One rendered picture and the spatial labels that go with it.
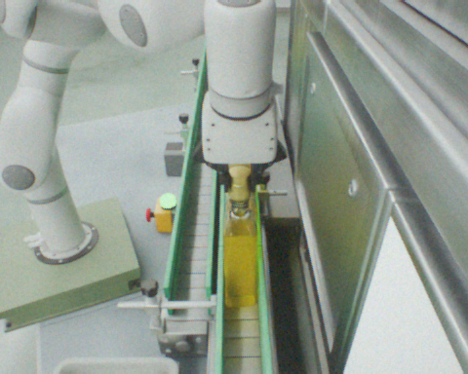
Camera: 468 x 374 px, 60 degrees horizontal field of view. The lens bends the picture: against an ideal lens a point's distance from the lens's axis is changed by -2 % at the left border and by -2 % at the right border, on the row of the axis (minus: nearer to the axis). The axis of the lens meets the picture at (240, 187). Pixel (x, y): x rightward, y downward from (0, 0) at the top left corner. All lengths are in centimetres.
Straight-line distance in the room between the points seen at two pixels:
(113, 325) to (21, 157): 41
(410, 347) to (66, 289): 77
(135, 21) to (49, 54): 40
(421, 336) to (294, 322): 64
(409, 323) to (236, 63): 29
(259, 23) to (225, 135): 16
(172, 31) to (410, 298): 34
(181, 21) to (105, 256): 68
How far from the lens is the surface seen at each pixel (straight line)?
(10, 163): 86
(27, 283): 104
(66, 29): 77
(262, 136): 53
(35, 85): 86
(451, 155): 30
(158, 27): 45
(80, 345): 98
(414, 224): 34
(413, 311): 34
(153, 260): 109
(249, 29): 42
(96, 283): 98
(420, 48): 40
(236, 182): 62
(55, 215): 100
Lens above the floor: 153
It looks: 37 degrees down
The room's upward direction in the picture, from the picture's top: straight up
